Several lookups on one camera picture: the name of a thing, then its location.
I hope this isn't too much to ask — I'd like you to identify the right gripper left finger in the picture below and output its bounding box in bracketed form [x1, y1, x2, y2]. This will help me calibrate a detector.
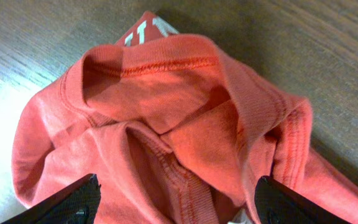
[1, 174, 101, 224]

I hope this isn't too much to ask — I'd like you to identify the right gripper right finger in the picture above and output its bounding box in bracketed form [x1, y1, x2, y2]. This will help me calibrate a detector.
[254, 175, 349, 224]

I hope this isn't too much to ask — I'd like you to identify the red printed t-shirt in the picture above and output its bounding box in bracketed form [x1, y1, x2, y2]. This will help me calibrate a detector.
[12, 12, 358, 223]

